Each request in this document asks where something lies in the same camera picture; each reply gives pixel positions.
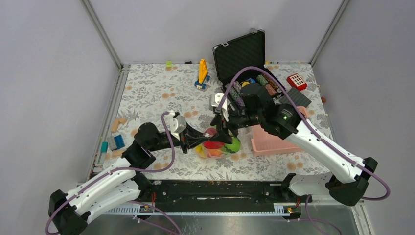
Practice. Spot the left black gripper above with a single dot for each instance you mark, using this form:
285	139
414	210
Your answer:
190	136

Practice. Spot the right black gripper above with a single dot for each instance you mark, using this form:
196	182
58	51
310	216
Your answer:
222	127

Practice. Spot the red toy pomegranate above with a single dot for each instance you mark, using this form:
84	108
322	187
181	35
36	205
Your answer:
210	132

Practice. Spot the toy peach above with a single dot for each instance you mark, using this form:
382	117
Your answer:
214	153

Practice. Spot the clear pink zip bag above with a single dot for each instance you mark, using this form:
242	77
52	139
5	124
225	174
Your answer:
222	149

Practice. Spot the pink plastic basket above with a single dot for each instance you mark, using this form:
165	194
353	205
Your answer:
264	144

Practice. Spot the black poker chip case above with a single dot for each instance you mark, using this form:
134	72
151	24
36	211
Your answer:
243	58

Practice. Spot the red toy pepper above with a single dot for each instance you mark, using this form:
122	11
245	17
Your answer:
213	144

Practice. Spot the yellow toy bananas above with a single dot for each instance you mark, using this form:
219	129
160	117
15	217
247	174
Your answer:
201	151

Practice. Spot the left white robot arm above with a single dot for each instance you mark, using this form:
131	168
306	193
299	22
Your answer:
71	212

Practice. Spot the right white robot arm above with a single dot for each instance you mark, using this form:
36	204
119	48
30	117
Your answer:
348	176

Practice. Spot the yellow toy crane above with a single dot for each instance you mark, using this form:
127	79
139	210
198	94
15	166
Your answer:
203	76

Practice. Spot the blue building block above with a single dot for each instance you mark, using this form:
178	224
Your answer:
119	142

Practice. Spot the tan wooden block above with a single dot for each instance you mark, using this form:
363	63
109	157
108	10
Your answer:
117	153

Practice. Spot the grey building block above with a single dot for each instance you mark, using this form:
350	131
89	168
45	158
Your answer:
111	143

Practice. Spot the teal block at edge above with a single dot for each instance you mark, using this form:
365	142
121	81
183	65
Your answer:
104	147

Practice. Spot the grey building baseplate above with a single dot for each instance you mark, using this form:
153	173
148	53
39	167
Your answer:
298	98

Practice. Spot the red window block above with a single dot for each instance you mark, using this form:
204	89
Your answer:
297	82

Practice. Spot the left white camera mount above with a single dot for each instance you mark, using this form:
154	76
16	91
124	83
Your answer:
177	124

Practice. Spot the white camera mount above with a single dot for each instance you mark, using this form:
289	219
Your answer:
218	103
177	124

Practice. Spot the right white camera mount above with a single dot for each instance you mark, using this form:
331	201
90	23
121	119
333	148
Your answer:
218	103

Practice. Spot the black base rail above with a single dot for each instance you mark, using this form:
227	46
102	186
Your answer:
200	196

